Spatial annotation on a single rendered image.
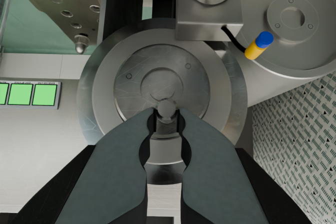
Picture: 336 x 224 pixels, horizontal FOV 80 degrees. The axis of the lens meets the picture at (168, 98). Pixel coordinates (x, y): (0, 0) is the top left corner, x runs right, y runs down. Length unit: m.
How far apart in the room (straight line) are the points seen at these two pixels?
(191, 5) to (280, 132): 0.25
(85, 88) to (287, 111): 0.27
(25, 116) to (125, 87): 0.47
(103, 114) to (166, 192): 0.36
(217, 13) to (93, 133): 0.14
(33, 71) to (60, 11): 3.09
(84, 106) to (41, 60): 3.40
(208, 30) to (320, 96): 0.17
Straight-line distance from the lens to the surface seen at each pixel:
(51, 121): 0.57
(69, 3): 0.48
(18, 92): 0.62
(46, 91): 0.58
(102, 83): 0.18
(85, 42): 0.58
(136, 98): 0.15
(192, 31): 0.17
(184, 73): 0.16
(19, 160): 0.61
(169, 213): 0.52
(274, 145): 0.37
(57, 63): 3.45
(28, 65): 3.66
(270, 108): 0.38
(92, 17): 0.50
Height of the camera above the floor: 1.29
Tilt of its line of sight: 12 degrees down
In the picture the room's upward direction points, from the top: 179 degrees counter-clockwise
